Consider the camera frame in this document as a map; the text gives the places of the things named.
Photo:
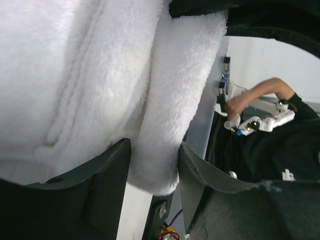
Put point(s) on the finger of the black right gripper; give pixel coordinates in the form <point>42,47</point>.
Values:
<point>295,22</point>

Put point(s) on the white terry towel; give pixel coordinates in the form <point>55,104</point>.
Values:
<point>77,76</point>

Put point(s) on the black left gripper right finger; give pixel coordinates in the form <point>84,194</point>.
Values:
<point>217,206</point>

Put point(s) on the person in black shirt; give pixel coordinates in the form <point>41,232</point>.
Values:
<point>290,152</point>

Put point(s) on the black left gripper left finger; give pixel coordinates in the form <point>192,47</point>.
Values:
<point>82,204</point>

